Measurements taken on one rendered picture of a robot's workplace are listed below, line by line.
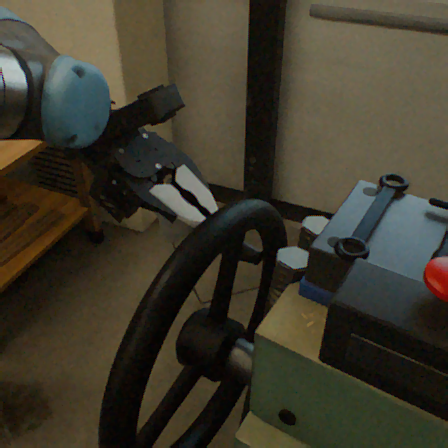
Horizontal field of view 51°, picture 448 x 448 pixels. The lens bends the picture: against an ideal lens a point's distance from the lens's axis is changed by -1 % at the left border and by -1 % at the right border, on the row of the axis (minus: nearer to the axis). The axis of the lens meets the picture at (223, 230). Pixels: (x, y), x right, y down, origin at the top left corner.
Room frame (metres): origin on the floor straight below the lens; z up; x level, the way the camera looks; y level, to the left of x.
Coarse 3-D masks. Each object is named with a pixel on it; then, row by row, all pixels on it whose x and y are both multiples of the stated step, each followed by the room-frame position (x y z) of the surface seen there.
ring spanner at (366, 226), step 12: (384, 180) 0.27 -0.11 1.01; (396, 180) 0.27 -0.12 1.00; (384, 192) 0.26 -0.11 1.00; (372, 204) 0.24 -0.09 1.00; (384, 204) 0.24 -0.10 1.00; (372, 216) 0.23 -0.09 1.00; (360, 228) 0.22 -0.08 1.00; (372, 228) 0.22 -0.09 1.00; (348, 240) 0.21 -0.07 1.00; (360, 240) 0.21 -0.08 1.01; (336, 252) 0.20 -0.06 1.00; (360, 252) 0.20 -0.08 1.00
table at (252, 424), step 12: (252, 420) 0.17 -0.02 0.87; (264, 420) 0.17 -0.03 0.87; (240, 432) 0.16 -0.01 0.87; (252, 432) 0.16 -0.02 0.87; (264, 432) 0.16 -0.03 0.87; (276, 432) 0.16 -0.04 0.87; (240, 444) 0.16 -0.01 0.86; (252, 444) 0.16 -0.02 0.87; (264, 444) 0.16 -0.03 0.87; (276, 444) 0.16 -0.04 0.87; (288, 444) 0.16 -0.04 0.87; (300, 444) 0.16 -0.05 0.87
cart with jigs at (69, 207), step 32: (0, 160) 1.10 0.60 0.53; (0, 192) 1.46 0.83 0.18; (32, 192) 1.46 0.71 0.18; (0, 224) 1.24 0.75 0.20; (32, 224) 1.24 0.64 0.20; (64, 224) 1.27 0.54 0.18; (96, 224) 1.37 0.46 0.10; (0, 256) 1.08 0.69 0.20; (32, 256) 1.11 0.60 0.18; (0, 288) 0.97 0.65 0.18
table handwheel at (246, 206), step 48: (192, 240) 0.27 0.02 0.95; (240, 240) 0.31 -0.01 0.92; (192, 288) 0.24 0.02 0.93; (144, 336) 0.21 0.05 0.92; (192, 336) 0.28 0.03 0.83; (240, 336) 0.28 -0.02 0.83; (144, 384) 0.19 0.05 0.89; (192, 384) 0.24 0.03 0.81; (240, 384) 0.32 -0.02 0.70; (144, 432) 0.20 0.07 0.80; (192, 432) 0.26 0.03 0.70
